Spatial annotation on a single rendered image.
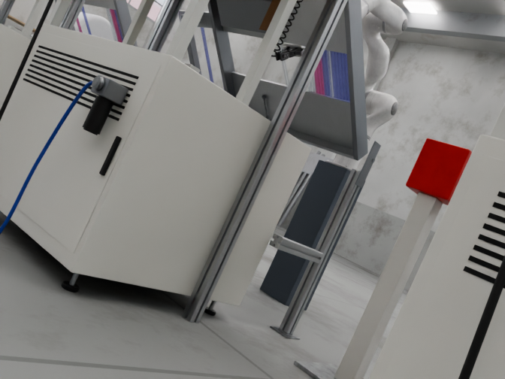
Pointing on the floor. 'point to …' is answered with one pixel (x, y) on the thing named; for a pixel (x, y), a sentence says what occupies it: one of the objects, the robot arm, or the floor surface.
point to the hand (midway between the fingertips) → (282, 55)
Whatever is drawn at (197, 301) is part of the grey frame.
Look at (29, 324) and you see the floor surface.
